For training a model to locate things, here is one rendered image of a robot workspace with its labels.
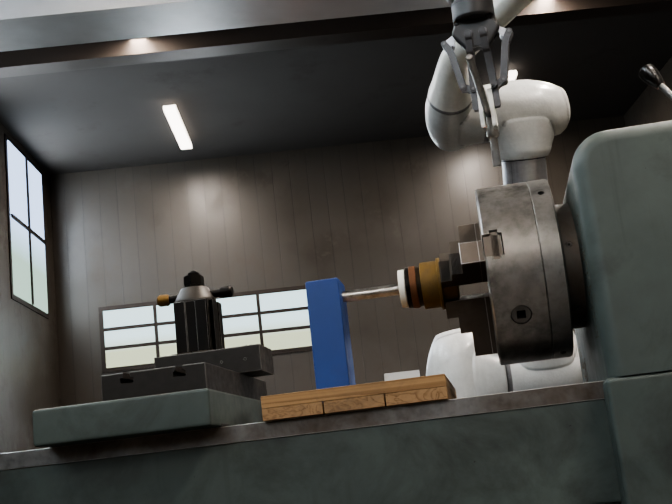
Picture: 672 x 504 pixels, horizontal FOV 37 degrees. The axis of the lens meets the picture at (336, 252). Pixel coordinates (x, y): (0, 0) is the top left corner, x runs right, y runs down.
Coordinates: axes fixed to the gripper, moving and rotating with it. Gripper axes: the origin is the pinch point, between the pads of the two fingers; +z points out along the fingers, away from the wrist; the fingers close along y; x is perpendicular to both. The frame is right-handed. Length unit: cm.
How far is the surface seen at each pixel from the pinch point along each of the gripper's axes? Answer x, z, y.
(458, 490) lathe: -18, 63, -11
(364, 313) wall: 931, -20, -241
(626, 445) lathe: -20, 59, 15
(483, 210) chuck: -8.7, 18.9, -2.4
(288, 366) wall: 901, 28, -328
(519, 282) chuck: -11.8, 31.9, 2.0
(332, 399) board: -20, 47, -29
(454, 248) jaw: 6.1, 22.9, -10.0
